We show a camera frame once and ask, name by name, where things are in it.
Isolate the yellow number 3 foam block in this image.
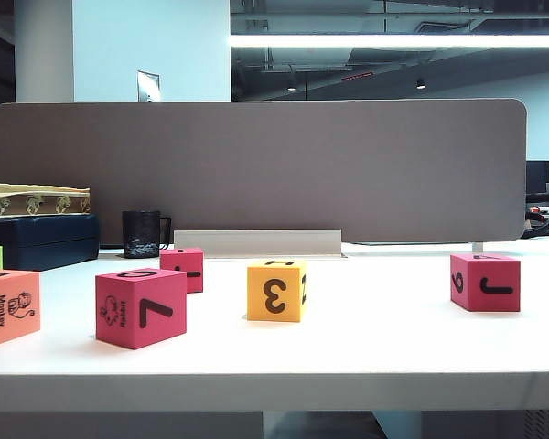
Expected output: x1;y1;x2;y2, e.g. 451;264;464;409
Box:
246;259;308;324

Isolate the red letter T foam block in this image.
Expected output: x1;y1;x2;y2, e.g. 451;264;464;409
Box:
159;247;205;294

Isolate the red rabbit foam block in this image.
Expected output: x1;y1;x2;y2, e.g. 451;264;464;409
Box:
94;268;188;351

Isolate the red letter J foam block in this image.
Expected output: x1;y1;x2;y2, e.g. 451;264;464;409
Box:
449;252;522;314

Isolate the orange monkey foam block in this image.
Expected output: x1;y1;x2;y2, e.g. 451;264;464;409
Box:
0;269;42;349

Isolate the grey desk divider panel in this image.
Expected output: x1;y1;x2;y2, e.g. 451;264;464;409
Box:
0;98;529;244

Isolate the black mug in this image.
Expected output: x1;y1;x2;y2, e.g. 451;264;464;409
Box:
121;209;173;260

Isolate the dark blue case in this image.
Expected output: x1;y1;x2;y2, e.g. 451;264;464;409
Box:
0;213;101;273

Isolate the yellow printed box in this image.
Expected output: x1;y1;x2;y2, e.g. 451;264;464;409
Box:
0;181;92;218

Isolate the black monitor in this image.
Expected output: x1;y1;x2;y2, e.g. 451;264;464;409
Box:
525;160;549;185

